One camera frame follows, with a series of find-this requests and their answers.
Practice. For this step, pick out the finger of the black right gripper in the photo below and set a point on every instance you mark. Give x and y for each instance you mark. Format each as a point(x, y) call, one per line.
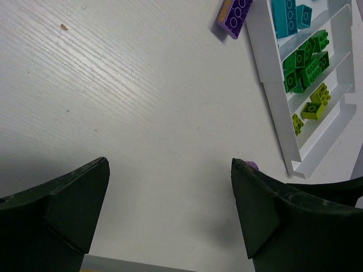
point(345, 193)

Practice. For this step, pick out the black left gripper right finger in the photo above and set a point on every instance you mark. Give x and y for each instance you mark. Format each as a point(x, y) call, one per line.
point(286, 229)

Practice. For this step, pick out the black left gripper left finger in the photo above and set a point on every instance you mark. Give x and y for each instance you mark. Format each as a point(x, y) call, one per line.
point(50, 227)

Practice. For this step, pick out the purple lego brick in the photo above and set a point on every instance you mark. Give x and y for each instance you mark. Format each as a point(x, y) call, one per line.
point(232, 16)
point(252, 164)

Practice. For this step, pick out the lime sloped lego brick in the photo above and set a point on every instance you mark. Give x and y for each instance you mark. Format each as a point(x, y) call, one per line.
point(297, 123)

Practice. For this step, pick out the lime-green lego pair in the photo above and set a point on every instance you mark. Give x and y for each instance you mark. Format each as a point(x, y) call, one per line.
point(312, 111)

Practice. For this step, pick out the lime lego brick front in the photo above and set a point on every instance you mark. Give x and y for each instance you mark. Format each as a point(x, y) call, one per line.
point(321, 95)

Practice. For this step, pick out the green small square lego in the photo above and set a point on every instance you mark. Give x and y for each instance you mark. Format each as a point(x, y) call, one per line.
point(301, 86)

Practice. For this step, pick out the green lego plate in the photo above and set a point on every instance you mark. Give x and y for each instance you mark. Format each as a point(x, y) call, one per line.
point(318, 64)

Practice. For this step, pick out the small blue lego brick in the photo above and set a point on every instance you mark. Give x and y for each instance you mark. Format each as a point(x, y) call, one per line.
point(304, 14)

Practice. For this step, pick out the blue square lego brick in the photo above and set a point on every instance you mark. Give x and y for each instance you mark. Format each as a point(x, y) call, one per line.
point(285, 18)

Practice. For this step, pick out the green curved lego brick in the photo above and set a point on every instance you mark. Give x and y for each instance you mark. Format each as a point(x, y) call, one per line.
point(295, 61)

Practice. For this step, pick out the yellow-green lego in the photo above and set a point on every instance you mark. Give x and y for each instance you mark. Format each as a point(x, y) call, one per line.
point(307, 48)

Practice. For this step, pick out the white divided sorting tray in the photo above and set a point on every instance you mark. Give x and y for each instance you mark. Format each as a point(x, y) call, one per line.
point(303, 152)

